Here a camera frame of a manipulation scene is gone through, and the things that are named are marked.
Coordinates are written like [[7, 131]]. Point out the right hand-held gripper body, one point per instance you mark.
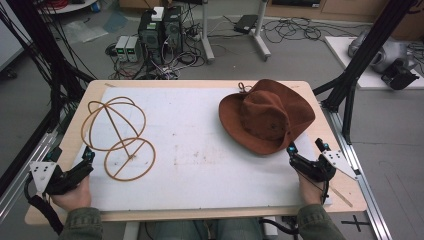
[[316, 168]]

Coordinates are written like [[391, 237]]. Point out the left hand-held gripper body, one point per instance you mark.
[[45, 173]]

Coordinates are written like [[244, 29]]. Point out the brown suede cowboy hat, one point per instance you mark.
[[266, 116]]

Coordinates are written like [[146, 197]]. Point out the person's right hand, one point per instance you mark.
[[311, 191]]

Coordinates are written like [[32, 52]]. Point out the person's left hand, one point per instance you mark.
[[75, 198]]

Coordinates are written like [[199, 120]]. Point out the thin wooden strip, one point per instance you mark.
[[340, 197]]

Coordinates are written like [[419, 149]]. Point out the white table leg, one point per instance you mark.
[[270, 228], [131, 231]]

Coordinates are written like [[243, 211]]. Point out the white platform board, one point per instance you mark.
[[363, 81]]

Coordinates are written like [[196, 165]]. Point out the white table mat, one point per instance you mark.
[[200, 150]]

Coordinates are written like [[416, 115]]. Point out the black device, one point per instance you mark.
[[398, 75]]

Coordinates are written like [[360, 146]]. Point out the grey rounded machine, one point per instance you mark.
[[383, 53]]

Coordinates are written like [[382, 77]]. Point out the grey power supply unit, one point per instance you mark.
[[121, 48], [134, 49]]

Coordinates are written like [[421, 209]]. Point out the person's legs in jeans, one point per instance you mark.
[[206, 230]]

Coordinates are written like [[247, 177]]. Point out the white stand leg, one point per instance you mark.
[[207, 36], [261, 36]]

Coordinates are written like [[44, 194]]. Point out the clear plastic sheet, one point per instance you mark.
[[85, 31]]

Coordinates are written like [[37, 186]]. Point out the black computer tower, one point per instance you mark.
[[150, 40], [173, 31]]

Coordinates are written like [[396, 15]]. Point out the flat black box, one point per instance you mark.
[[246, 24]]

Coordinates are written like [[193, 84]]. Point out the round white table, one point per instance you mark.
[[71, 7]]

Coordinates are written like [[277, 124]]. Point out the small white box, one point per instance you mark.
[[158, 14]]

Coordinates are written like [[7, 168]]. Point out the aluminium rail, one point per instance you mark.
[[360, 173], [30, 160]]

